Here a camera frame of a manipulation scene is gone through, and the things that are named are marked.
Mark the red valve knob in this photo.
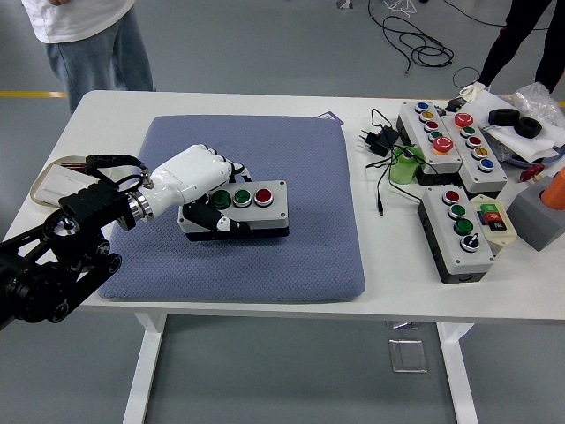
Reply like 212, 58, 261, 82
519, 163, 546, 183

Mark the cream shallow tray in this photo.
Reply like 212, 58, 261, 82
29, 154, 96, 208

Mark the grey-blue quilted mat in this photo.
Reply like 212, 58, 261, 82
97, 115, 366, 304

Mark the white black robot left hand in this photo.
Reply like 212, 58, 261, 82
145, 143, 255, 234

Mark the person in white shirt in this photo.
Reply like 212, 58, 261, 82
20, 0, 155, 115

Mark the white table leg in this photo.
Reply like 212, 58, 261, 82
122, 312, 168, 424
436, 322, 479, 424

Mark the white switch plate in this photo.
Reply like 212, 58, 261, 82
34, 163, 94, 205

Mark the blue-grey bowl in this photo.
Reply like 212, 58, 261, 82
498, 145, 565, 169

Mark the black coiled cable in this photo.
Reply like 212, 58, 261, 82
368, 0, 456, 80

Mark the clear bubble wrap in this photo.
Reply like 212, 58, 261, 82
501, 82, 565, 147

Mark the clear floor plate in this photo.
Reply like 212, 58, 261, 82
388, 337, 429, 375

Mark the five-button box, mushroom button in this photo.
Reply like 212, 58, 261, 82
441, 112, 509, 194
396, 101, 463, 185

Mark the person in black trousers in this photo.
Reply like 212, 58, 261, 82
458, 0, 565, 102

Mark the black power adapter with cord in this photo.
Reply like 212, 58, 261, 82
356, 108, 428, 218

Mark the grey block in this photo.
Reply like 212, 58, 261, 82
506, 175, 565, 253

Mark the white foam sheet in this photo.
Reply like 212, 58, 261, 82
463, 89, 565, 163

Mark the white cord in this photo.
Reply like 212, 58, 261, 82
381, 0, 418, 19

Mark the green plastic bottle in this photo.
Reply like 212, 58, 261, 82
388, 145, 426, 186

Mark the orange cylinder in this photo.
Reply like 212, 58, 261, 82
541, 166, 565, 211

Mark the cream three-button switch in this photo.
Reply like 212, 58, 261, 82
468, 193, 517, 256

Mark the four-button grey control box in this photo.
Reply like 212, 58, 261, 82
177, 179, 291, 242
417, 185, 496, 284

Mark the black foam ring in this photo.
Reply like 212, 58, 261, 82
516, 117, 544, 140
487, 108, 521, 126

